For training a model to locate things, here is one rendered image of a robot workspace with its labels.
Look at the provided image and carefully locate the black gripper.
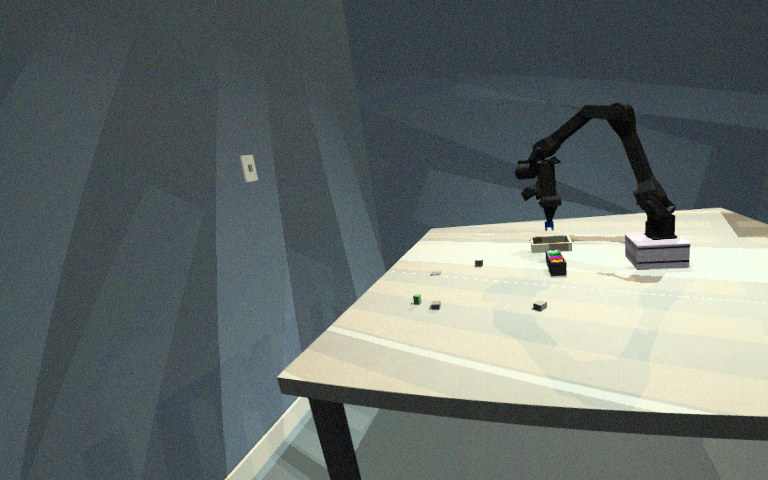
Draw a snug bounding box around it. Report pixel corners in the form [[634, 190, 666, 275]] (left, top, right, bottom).
[[536, 177, 561, 223]]

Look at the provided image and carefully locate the beige rectangular tray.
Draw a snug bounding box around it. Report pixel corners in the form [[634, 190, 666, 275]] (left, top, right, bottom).
[[531, 235, 572, 254]]

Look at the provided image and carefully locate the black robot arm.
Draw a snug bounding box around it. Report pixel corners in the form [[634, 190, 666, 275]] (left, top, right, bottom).
[[515, 103, 677, 240]]

